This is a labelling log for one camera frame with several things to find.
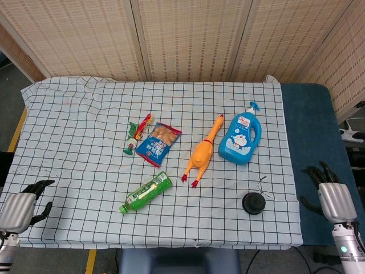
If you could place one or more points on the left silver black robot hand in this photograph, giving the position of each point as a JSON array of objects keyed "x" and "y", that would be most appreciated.
[{"x": 17, "y": 209}]

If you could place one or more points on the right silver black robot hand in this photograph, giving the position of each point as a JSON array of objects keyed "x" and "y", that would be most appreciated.
[{"x": 336, "y": 202}]

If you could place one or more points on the black round disc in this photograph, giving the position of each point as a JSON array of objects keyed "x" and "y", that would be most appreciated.
[{"x": 253, "y": 203}]

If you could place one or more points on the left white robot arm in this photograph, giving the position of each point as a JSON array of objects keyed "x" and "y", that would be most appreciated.
[{"x": 7, "y": 251}]

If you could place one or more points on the white power strip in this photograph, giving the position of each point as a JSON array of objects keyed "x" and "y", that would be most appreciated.
[{"x": 352, "y": 134}]

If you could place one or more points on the white black checked tablecloth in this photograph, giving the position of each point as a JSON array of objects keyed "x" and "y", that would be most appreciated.
[{"x": 114, "y": 177}]

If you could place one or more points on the blue detergent pump bottle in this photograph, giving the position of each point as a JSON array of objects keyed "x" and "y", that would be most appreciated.
[{"x": 239, "y": 140}]

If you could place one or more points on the green tea plastic bottle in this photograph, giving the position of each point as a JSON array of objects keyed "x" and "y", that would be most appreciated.
[{"x": 148, "y": 191}]

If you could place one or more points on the green red feather shuttlecock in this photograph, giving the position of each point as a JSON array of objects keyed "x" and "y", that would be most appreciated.
[{"x": 134, "y": 137}]

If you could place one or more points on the yellow rubber chicken toy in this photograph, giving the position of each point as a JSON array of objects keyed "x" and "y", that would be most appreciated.
[{"x": 202, "y": 154}]

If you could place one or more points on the blue red snack bag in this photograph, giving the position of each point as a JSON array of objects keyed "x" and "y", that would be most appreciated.
[{"x": 158, "y": 142}]

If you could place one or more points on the blue padded seat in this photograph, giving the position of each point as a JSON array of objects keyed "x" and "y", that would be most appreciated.
[{"x": 179, "y": 261}]

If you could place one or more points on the beige woven folding screen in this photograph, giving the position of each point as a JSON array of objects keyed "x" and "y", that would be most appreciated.
[{"x": 182, "y": 37}]

